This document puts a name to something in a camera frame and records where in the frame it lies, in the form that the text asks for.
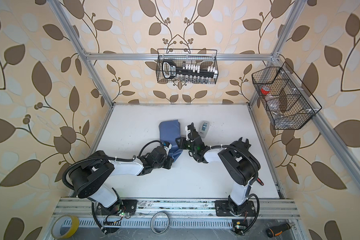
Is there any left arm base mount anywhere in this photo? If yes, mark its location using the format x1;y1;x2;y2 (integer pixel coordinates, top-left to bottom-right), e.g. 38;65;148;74
95;199;138;216

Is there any yellow tape roll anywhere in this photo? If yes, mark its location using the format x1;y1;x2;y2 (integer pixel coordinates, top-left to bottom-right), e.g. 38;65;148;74
51;215;80;240

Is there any black socket set holder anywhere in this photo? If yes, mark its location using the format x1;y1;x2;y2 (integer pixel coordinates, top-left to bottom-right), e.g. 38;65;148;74
161;60;219;80

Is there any wire basket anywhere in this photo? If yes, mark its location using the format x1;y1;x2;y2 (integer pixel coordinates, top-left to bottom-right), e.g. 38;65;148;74
252;63;322;130
156;48;219;85

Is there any back wire basket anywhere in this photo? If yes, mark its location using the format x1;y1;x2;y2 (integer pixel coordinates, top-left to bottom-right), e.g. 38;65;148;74
156;48;219;85

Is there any blue wrapping paper sheet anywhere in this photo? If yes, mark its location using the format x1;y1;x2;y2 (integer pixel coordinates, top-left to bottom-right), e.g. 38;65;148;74
159;120;183;161

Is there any black adjustable wrench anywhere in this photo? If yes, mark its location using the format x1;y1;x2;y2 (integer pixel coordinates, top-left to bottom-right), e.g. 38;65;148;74
239;138;251;149

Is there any orange handled screwdriver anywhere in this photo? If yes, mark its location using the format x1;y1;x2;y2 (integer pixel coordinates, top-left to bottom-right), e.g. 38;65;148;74
265;223;295;238

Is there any grey cable loop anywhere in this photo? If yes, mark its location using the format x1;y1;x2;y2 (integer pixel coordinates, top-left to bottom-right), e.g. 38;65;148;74
150;211;171;235

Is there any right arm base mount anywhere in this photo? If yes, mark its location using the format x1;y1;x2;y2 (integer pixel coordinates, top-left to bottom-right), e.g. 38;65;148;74
215;200;256;217

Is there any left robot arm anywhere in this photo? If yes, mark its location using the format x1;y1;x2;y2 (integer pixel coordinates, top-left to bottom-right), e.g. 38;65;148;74
62;140;174;209

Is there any right wire basket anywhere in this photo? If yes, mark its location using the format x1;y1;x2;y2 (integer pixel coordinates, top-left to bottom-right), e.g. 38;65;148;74
252;63;322;130

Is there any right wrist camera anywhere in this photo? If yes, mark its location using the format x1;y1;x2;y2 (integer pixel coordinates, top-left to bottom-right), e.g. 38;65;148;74
186;125;194;141

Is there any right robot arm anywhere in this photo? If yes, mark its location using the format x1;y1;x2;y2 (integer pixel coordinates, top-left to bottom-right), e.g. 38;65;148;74
176;124;261;215

